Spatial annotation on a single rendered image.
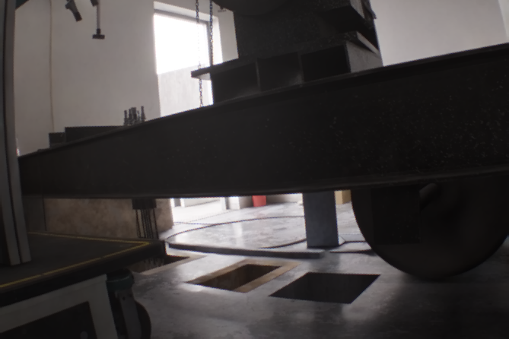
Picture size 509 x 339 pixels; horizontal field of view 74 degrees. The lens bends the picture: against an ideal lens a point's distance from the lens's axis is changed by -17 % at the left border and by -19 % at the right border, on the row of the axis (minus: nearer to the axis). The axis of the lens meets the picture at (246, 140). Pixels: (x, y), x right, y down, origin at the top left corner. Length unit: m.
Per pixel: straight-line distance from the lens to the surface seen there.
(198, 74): 1.71
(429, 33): 3.76
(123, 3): 3.59
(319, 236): 2.14
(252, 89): 1.84
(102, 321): 0.89
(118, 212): 3.04
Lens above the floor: 0.50
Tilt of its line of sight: 3 degrees up
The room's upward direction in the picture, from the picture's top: 7 degrees counter-clockwise
